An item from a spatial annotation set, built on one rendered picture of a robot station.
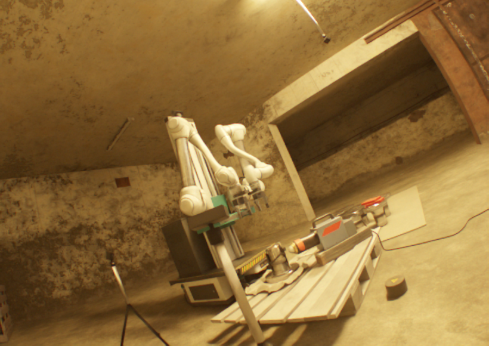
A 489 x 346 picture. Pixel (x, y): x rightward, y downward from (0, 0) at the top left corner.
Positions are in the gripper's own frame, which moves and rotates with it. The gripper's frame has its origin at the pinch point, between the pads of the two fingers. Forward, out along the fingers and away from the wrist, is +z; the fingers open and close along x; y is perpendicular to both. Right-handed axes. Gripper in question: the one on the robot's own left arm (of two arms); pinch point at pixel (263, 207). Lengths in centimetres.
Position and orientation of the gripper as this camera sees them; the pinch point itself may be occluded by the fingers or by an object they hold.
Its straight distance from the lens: 218.0
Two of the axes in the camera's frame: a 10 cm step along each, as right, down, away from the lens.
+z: 3.7, 9.1, -2.0
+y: 7.4, -4.2, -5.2
